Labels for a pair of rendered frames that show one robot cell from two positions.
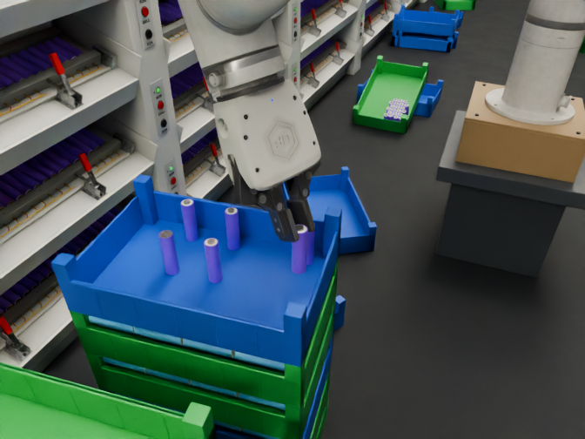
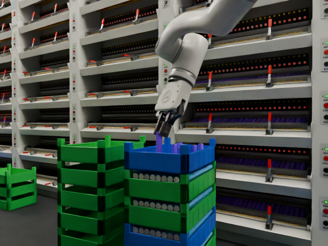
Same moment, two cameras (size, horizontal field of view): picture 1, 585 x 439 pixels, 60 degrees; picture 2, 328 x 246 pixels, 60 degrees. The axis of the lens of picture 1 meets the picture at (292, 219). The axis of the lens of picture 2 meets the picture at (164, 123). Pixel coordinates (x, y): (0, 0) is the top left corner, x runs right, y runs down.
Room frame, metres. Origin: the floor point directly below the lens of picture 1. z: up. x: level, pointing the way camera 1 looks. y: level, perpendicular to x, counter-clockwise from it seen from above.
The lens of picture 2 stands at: (0.60, -0.83, 0.54)
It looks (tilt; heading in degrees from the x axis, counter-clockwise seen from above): 0 degrees down; 99
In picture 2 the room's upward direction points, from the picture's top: straight up
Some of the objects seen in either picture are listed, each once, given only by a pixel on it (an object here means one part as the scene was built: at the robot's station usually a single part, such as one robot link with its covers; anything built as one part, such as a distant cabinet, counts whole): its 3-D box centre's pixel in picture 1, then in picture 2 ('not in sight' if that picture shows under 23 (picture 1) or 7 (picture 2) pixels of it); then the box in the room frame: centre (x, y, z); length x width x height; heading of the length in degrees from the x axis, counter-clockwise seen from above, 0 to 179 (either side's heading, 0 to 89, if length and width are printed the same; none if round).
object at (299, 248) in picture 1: (299, 248); (159, 142); (0.46, -0.01, 0.48); 0.02 x 0.02 x 0.06
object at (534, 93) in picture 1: (541, 66); not in sight; (1.07, -0.54, 0.47); 0.19 x 0.19 x 0.18
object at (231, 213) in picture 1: (232, 228); (194, 154); (0.55, 0.08, 0.44); 0.02 x 0.02 x 0.06
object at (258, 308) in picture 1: (209, 258); (174, 152); (0.49, 0.11, 0.44); 0.30 x 0.20 x 0.08; 74
